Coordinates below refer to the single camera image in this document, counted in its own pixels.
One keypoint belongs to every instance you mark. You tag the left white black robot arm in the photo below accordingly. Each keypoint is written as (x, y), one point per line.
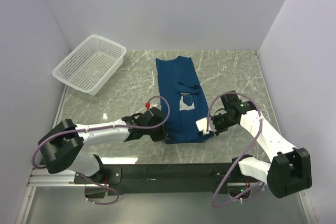
(61, 148)

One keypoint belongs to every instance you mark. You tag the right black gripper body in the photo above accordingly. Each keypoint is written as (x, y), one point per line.
(222, 122)

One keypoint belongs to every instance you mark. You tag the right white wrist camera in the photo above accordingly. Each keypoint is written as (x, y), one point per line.
(205, 126)

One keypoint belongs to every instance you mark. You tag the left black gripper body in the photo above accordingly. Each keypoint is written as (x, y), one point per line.
(156, 134)

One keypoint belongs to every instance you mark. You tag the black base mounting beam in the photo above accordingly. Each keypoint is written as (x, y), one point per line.
(164, 178)

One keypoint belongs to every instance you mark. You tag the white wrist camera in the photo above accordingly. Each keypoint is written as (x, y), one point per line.
(149, 106)
(205, 126)

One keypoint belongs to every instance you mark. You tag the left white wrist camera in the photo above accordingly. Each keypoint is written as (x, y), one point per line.
(149, 106)

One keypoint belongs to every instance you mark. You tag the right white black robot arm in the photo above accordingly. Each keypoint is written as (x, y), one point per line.
(289, 168)

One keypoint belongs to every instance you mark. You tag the blue mickey mouse t-shirt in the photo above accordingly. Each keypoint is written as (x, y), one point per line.
(179, 84)

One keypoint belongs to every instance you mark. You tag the white plastic mesh basket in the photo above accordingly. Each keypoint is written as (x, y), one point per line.
(90, 65)

